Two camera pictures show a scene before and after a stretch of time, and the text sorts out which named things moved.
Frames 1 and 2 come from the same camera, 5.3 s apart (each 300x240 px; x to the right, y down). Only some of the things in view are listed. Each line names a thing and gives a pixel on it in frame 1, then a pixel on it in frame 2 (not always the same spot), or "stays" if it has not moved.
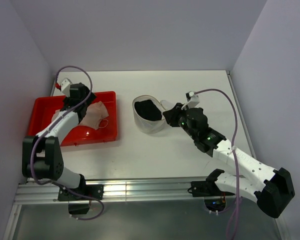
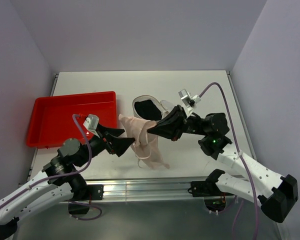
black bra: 148,110 stays
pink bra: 94,118 to 145,145
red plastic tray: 43,108 stays
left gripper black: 92,97 to 119,144
